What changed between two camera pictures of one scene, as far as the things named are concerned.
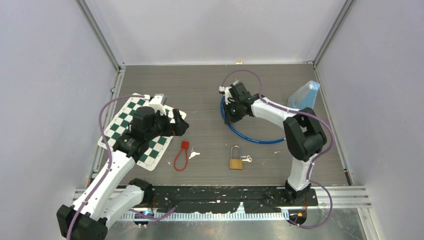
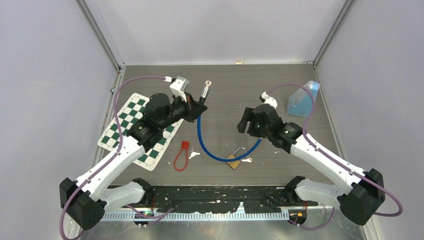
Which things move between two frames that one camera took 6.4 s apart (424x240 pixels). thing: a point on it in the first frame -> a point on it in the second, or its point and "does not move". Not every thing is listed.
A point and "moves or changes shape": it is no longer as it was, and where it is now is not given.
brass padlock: [235, 164] moves or changes shape
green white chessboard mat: [157, 150] does not move
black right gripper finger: [230, 112] -> [247, 116]
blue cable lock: [222, 104] -> [204, 93]
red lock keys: [193, 154] does not move
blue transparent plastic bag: [305, 96] does not move
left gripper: [178, 127] -> [193, 108]
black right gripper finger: [242, 112] -> [247, 117]
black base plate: [210, 199] does not move
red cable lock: [185, 145] does not move
